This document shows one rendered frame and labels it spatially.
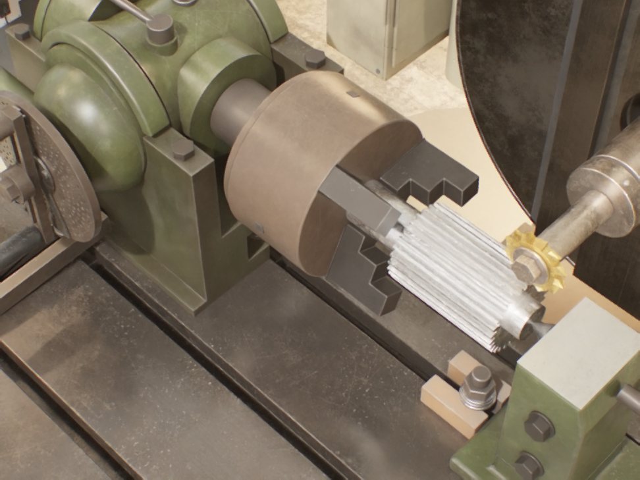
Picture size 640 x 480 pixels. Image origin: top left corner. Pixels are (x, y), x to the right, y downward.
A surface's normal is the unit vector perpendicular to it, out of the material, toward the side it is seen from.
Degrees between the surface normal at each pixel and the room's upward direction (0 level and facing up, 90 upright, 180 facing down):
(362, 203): 35
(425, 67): 0
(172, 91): 60
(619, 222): 90
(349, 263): 65
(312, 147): 24
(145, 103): 54
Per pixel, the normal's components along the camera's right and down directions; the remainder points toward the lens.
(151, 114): 0.62, 0.15
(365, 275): -0.64, 0.22
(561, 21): -0.70, 0.54
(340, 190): -0.40, -0.22
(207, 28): 0.38, -0.26
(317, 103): -0.02, -0.62
